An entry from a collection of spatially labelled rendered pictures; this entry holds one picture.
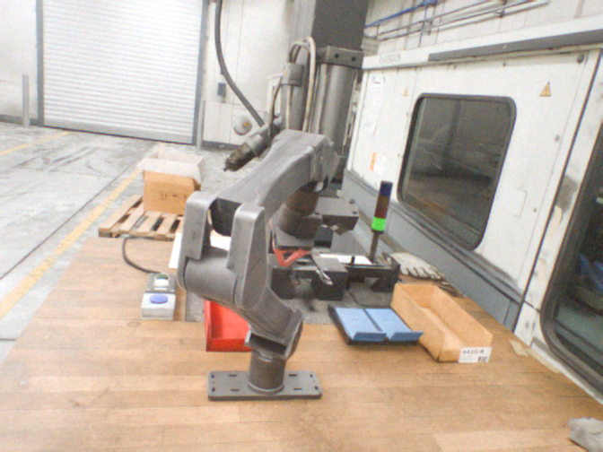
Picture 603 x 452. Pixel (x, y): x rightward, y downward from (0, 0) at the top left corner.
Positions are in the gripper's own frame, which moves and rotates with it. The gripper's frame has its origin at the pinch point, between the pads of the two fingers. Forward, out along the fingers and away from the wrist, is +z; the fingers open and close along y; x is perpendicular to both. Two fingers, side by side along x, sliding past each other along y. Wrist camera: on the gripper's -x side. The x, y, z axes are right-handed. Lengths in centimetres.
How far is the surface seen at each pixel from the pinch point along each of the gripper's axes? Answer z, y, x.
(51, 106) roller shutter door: 528, 805, 300
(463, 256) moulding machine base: 36, 32, -72
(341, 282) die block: 23.8, 11.6, -21.2
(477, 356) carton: 14.0, -14.6, -44.7
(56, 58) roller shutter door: 446, 851, 287
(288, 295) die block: 27.3, 9.6, -7.6
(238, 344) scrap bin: 14.8, -10.8, 7.4
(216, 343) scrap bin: 14.5, -10.7, 11.6
